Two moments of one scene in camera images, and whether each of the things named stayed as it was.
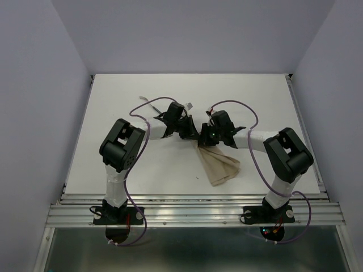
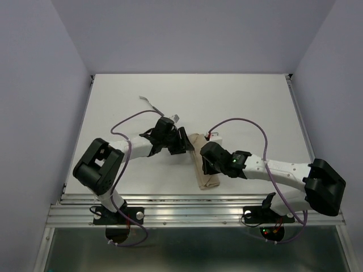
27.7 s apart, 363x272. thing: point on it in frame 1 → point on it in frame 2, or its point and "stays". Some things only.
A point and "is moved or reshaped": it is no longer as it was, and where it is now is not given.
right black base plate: x=260 y=215 stays
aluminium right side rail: x=320 y=183 stays
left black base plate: x=122 y=216 stays
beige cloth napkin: x=218 y=166 is moved or reshaped
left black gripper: x=191 y=133 → x=181 y=145
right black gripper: x=203 y=139 → x=211 y=171
